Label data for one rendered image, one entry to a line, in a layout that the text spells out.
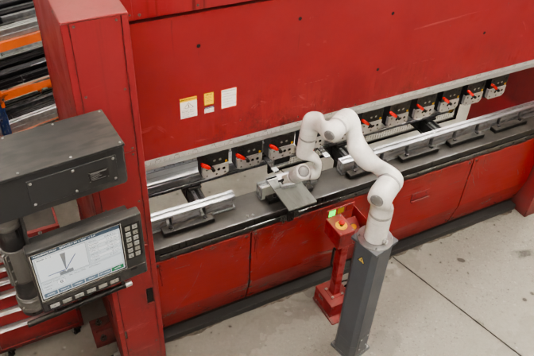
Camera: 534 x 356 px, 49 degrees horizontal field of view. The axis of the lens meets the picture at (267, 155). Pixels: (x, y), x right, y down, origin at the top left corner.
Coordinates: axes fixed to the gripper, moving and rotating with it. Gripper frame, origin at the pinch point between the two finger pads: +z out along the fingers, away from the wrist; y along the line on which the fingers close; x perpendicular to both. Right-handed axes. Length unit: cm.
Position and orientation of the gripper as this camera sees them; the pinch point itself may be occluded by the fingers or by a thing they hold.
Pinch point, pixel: (288, 180)
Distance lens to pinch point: 343.1
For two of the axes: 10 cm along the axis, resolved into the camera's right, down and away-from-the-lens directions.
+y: -9.5, 1.6, -2.6
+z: -2.3, 2.0, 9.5
